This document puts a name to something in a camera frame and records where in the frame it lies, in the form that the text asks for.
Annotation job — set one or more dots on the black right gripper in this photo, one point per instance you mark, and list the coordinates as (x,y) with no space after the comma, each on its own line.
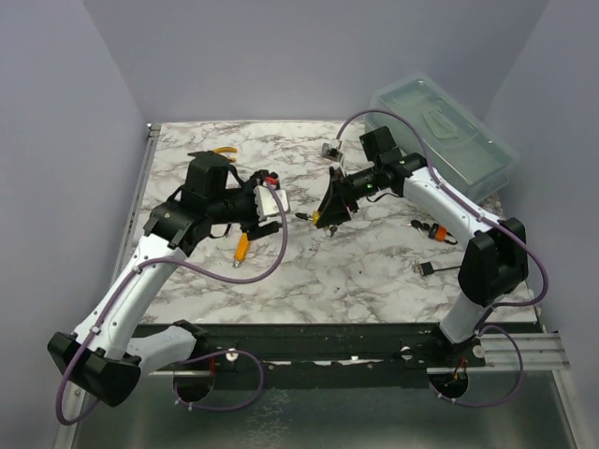
(334,210)

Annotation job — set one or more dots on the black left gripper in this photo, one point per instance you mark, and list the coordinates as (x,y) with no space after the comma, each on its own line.
(252,226)

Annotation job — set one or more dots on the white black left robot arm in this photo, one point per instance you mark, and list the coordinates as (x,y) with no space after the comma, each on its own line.
(101,355)

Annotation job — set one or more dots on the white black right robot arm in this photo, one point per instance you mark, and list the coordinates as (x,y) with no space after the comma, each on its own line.
(493,264)

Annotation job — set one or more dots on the yellow utility knife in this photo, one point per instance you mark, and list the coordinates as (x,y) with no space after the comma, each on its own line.
(241,251)

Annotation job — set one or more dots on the orange padlock with keys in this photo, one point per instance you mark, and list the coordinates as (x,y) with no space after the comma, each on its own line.
(433,231)

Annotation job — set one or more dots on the clear green plastic toolbox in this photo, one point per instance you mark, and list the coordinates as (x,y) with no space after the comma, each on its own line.
(463,150)

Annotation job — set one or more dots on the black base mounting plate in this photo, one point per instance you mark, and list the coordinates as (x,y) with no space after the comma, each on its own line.
(329,355)

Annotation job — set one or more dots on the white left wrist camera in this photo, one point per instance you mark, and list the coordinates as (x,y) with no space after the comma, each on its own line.
(266,206)

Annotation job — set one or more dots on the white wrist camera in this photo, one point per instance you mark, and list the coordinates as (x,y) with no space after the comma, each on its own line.
(332,151)
(266,206)

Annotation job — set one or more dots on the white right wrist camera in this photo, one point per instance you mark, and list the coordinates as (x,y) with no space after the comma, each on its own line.
(332,151)

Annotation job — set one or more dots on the yellow handled pliers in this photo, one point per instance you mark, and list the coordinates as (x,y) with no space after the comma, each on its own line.
(228,152)

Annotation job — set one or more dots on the aluminium rail frame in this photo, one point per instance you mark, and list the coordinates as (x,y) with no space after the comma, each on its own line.
(499,349)

